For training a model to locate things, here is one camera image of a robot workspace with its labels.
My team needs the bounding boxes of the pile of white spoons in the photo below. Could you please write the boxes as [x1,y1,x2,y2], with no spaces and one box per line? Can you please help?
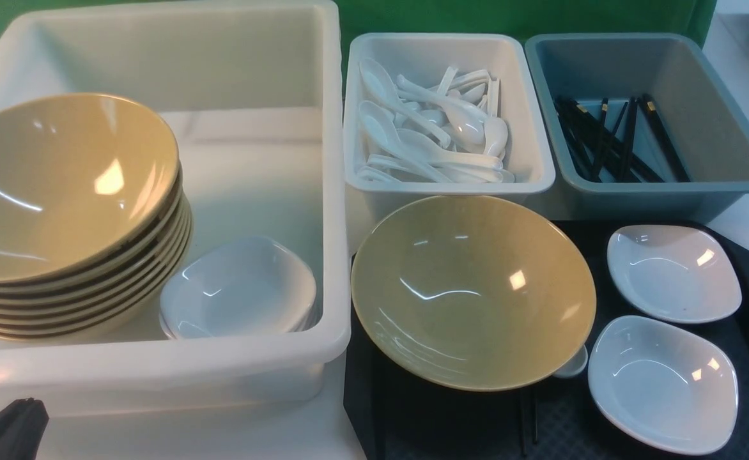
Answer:
[357,58,516,184]

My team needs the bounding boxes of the stack of tan bowls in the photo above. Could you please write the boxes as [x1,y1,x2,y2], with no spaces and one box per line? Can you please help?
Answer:
[0,93,194,342]

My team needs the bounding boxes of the white ceramic soup spoon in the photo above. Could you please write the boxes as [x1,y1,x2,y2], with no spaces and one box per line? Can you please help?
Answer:
[552,344,589,379]

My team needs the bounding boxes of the stacked white dishes in tub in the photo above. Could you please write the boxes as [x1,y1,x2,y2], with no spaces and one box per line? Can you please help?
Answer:
[158,236,317,339]

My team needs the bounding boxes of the white dish tray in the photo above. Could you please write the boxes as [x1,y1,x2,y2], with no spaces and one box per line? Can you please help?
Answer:
[587,315,739,456]
[607,224,743,325]

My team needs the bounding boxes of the tan noodle bowl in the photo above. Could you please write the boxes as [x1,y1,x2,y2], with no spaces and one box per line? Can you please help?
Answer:
[351,195,597,392]

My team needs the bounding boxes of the white spoon bin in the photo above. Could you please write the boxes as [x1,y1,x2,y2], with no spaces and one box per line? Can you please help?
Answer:
[343,33,556,228]

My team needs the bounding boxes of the bundle of black chopsticks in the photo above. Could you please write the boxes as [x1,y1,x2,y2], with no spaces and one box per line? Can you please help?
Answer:
[555,93,692,183]

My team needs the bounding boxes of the grey chopstick bin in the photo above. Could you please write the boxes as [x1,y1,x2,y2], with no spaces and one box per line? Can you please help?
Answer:
[525,33,749,222]

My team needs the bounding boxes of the large white plastic tub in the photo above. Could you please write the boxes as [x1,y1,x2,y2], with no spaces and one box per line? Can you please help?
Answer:
[0,1,350,417]

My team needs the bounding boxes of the black serving tray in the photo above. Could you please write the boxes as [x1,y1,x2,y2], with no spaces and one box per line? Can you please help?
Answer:
[343,231,749,459]

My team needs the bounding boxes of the black chopstick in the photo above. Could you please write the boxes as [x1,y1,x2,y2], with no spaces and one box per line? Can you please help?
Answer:
[518,386,540,458]

